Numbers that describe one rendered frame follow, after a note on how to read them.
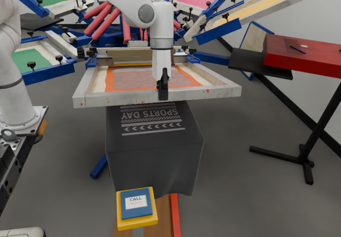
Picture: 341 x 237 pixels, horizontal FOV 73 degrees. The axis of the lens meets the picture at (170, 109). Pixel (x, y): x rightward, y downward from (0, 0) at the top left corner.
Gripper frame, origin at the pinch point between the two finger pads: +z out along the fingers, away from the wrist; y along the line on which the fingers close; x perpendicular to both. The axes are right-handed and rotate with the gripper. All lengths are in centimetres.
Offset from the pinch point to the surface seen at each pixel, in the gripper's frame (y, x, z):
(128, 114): -35.6, -11.2, 22.0
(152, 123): -27.7, 0.4, 24.1
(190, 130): -19.8, 17.5, 26.2
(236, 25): -67, 61, -20
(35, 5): -144, -75, -33
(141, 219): 18.6, -10.7, 36.5
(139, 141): -16.3, -7.3, 27.2
